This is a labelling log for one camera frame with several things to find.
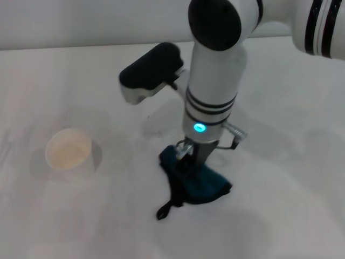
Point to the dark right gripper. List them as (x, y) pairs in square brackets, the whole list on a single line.
[(203, 152)]

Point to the blue rag with black trim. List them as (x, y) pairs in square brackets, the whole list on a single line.
[(207, 184)]

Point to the white paper cup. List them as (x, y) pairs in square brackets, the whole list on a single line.
[(68, 149)]

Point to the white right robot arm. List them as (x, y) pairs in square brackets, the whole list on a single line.
[(213, 81)]

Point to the black and white wrist camera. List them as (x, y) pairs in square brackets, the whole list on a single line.
[(151, 70)]

